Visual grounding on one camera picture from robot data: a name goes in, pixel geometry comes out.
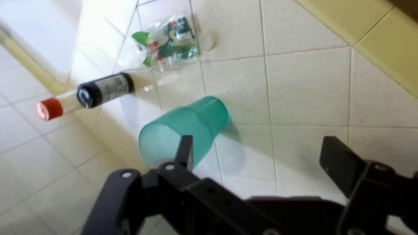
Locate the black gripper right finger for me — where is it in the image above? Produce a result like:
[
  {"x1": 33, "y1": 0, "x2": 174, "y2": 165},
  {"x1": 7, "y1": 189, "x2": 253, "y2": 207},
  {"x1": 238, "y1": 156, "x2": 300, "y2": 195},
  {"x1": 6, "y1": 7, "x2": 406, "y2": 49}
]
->
[{"x1": 318, "y1": 135, "x2": 366, "y2": 197}]

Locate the crumpled green plastic wrapper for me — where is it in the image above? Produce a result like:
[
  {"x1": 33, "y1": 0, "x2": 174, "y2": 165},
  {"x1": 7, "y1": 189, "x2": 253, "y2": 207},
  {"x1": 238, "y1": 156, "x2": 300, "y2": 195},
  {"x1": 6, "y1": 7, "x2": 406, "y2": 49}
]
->
[{"x1": 131, "y1": 15, "x2": 198, "y2": 70}]

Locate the dark sauce bottle red cap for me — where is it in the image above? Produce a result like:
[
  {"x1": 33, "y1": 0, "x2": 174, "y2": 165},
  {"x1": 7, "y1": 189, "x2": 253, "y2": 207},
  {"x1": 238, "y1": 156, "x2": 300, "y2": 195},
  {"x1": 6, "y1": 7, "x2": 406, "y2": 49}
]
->
[{"x1": 36, "y1": 73, "x2": 134, "y2": 121}]

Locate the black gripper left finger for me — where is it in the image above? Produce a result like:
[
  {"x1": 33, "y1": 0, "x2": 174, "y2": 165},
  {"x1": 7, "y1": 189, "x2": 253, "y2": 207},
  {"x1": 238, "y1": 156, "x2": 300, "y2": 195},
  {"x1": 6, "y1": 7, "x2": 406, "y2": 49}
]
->
[{"x1": 174, "y1": 135, "x2": 193, "y2": 169}]

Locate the teal translucent plastic cup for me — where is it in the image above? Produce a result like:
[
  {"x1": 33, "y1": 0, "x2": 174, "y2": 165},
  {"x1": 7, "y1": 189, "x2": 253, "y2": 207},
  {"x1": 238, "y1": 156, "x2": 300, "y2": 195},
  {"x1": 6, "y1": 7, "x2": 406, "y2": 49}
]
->
[{"x1": 138, "y1": 96, "x2": 229, "y2": 168}]

